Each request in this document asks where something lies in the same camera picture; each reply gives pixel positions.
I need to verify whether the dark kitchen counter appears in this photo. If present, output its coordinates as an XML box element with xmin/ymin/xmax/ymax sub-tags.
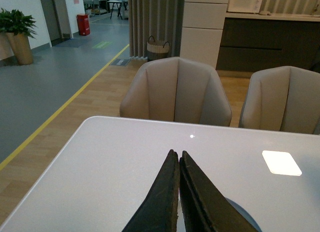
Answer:
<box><xmin>216</xmin><ymin>17</ymin><xmax>320</xmax><ymax>72</ymax></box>

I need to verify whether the woven basket with handles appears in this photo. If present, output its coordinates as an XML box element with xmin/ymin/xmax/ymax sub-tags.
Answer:
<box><xmin>147</xmin><ymin>35</ymin><xmax>171</xmax><ymax>62</ymax></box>

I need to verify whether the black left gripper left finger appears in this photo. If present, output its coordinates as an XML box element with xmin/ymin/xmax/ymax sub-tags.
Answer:
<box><xmin>123</xmin><ymin>149</ymin><xmax>180</xmax><ymax>232</ymax></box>

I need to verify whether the grey curtain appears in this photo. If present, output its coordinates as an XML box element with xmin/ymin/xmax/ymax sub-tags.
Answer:
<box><xmin>128</xmin><ymin>0</ymin><xmax>185</xmax><ymax>58</ymax></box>

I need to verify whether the beige chair left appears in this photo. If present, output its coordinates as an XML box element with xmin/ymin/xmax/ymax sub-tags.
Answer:
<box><xmin>119</xmin><ymin>57</ymin><xmax>232</xmax><ymax>127</ymax></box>

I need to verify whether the beige chair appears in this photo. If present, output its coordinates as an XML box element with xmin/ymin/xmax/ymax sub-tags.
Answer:
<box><xmin>238</xmin><ymin>66</ymin><xmax>320</xmax><ymax>135</ymax></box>
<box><xmin>119</xmin><ymin>57</ymin><xmax>232</xmax><ymax>127</ymax></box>

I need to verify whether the distant black-legged table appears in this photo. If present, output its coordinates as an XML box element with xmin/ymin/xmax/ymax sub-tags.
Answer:
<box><xmin>107</xmin><ymin>0</ymin><xmax>129</xmax><ymax>20</ymax></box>

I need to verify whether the beige chair right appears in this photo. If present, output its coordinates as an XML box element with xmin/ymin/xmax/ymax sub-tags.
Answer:
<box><xmin>238</xmin><ymin>66</ymin><xmax>320</xmax><ymax>135</ymax></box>

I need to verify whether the white microwave oven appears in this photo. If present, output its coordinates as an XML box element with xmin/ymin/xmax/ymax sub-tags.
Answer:
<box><xmin>227</xmin><ymin>0</ymin><xmax>263</xmax><ymax>14</ymax></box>

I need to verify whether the red cabinet box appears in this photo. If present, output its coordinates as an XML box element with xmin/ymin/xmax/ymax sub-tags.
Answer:
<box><xmin>76</xmin><ymin>14</ymin><xmax>90</xmax><ymax>36</ymax></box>

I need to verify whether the green potted plant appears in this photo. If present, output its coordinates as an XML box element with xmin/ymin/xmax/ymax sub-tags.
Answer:
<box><xmin>0</xmin><ymin>8</ymin><xmax>37</xmax><ymax>65</ymax></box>

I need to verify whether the white drawer cabinet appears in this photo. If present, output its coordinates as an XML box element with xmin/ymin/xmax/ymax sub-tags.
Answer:
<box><xmin>180</xmin><ymin>0</ymin><xmax>229</xmax><ymax>68</ymax></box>

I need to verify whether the grey round plate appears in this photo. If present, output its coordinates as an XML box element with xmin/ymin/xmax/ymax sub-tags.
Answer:
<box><xmin>226</xmin><ymin>197</ymin><xmax>262</xmax><ymax>232</ymax></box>

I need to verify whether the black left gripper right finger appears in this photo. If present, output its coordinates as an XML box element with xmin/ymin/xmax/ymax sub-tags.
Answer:
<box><xmin>179</xmin><ymin>150</ymin><xmax>257</xmax><ymax>232</ymax></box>

